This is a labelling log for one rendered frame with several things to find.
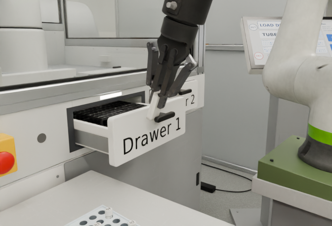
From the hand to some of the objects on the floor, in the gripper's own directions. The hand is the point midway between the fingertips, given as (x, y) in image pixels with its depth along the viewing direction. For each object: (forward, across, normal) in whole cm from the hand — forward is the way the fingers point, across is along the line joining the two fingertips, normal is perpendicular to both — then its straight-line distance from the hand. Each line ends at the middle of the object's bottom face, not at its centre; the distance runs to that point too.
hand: (155, 105), depth 67 cm
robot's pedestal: (+76, +65, +26) cm, 103 cm away
